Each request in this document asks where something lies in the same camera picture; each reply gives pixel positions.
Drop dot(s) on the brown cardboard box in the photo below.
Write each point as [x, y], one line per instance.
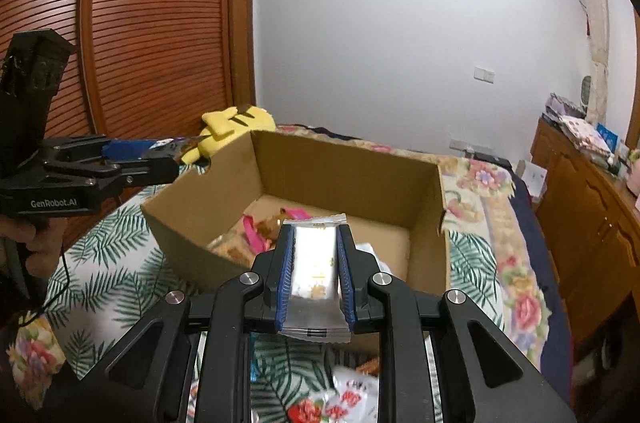
[310, 168]

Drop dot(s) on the pile of folded clothes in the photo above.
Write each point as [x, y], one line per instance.
[575, 128]

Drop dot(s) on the orange snack packet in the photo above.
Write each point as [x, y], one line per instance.
[371, 363]

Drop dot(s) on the yellow plush toy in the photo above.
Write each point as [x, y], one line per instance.
[235, 118]

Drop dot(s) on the white desk fan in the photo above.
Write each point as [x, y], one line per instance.
[587, 90]

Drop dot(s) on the person's left hand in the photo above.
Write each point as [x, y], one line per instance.
[35, 248]

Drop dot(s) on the white red snack packet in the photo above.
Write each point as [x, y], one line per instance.
[357, 393]

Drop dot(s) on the leaf print tablecloth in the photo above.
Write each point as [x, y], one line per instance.
[115, 263]

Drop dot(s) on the white paper bag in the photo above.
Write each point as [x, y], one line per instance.
[534, 180]

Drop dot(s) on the white wall switch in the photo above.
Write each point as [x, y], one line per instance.
[484, 75]

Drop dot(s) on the wooden door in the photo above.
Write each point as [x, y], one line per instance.
[242, 28]

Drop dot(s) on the small blue box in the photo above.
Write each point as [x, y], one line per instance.
[607, 137]

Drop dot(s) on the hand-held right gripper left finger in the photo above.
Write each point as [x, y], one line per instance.
[285, 275]

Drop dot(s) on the silver snack packet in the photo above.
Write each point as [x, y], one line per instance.
[315, 263]

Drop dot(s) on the cream patterned curtain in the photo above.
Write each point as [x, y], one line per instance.
[595, 28]

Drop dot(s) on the clear brown cake packet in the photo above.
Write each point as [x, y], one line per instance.
[230, 248]

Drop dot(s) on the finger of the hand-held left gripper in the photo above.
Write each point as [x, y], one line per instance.
[130, 148]
[145, 170]

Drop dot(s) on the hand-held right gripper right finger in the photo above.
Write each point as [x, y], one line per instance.
[347, 275]

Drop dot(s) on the dark blue blanket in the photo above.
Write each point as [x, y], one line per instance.
[555, 303]

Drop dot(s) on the wooden sideboard cabinet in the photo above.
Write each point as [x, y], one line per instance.
[590, 223]

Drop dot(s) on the pink drumstick snack packet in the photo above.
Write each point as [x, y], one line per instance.
[252, 228]

